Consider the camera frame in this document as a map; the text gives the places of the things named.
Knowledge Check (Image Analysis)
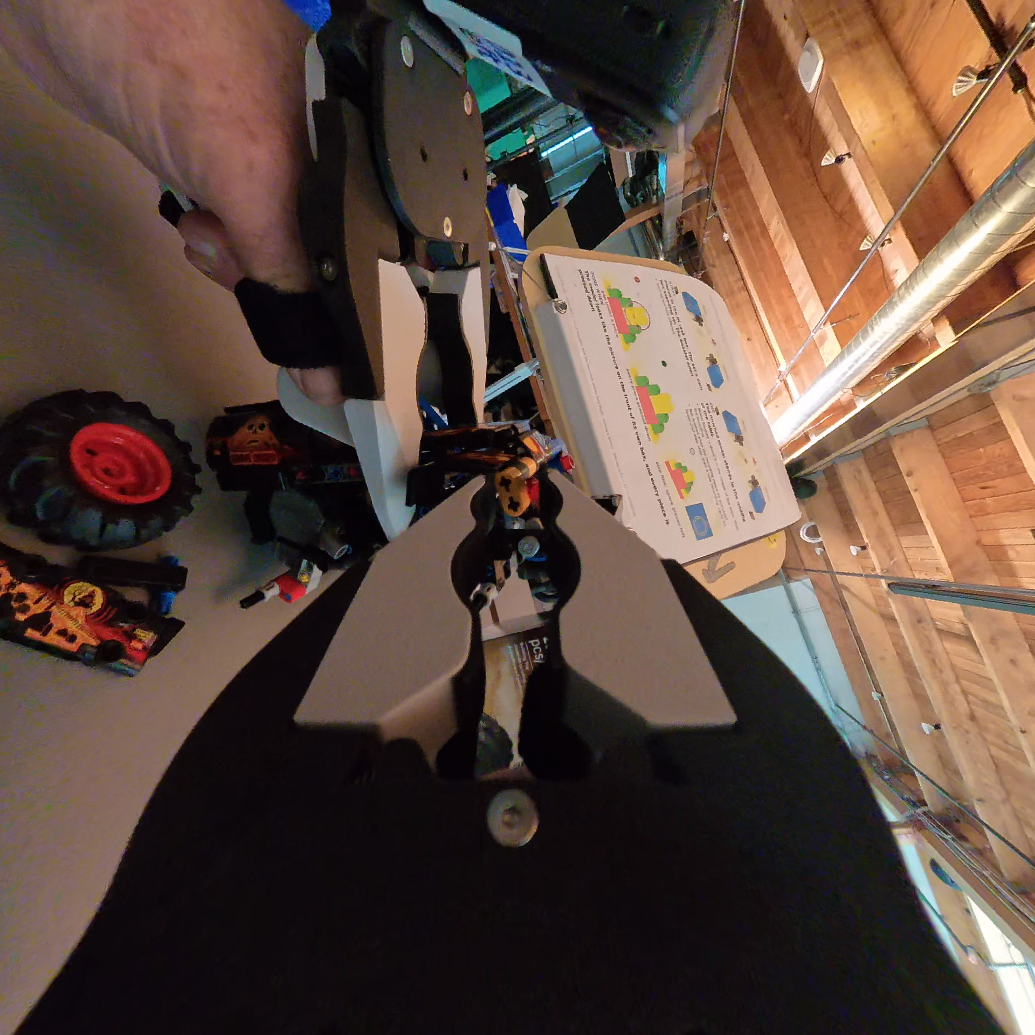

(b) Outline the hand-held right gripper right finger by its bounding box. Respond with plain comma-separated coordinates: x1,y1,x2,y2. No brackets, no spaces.
517,469,739,777

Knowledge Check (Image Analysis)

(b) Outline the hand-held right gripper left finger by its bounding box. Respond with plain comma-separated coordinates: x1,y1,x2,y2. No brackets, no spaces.
293,473,486,777

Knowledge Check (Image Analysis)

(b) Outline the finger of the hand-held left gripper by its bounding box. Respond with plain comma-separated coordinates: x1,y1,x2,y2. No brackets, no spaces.
424,267,490,430
346,259,425,541

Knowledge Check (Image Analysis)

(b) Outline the toy brick monster truck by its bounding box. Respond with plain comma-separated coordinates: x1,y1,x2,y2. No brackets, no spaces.
206,400,579,611

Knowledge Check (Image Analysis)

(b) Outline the black tyre red hub wheel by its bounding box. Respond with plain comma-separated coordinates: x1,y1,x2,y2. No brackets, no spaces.
0,390,203,551

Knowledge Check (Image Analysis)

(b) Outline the black orange print side panel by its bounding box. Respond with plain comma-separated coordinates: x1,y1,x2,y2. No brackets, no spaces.
0,542,185,676

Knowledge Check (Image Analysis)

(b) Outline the person's left hand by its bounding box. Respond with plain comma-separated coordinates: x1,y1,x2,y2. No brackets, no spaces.
0,0,320,288

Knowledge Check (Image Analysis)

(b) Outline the toy set cardboard box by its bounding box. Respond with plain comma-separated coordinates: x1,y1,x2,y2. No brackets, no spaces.
481,632,553,773

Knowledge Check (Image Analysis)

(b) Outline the white tilted board stand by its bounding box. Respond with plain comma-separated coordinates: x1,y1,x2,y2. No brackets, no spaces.
484,246,803,601

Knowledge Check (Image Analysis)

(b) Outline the printed instruction sheet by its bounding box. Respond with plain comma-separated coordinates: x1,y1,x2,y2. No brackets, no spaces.
540,252,803,567

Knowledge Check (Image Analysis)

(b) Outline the silver ventilation duct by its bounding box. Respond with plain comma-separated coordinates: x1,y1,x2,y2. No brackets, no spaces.
768,157,1035,446

